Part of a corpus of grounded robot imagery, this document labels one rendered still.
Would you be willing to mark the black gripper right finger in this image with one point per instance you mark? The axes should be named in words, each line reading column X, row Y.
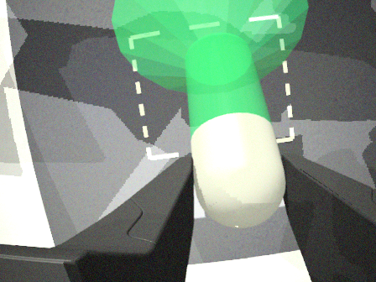
column 334, row 221

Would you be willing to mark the grey mat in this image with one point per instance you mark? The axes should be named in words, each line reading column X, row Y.
column 98, row 131

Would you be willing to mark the grey cube blocks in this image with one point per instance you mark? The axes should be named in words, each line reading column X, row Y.
column 199, row 212

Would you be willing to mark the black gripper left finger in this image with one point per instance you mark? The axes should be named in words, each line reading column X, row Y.
column 145, row 239

